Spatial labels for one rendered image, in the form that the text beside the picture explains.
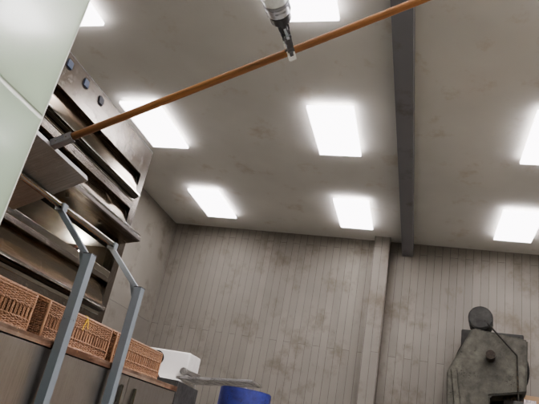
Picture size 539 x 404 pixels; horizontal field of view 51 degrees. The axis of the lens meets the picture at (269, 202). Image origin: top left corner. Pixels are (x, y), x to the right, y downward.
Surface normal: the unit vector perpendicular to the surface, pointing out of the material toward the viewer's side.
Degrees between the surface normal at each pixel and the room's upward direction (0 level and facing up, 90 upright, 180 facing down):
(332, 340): 90
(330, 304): 90
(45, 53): 90
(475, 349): 90
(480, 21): 180
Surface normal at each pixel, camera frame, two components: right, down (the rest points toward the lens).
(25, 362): 0.96, 0.07
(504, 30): -0.18, 0.90
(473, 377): -0.34, -0.43
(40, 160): 0.28, 0.83
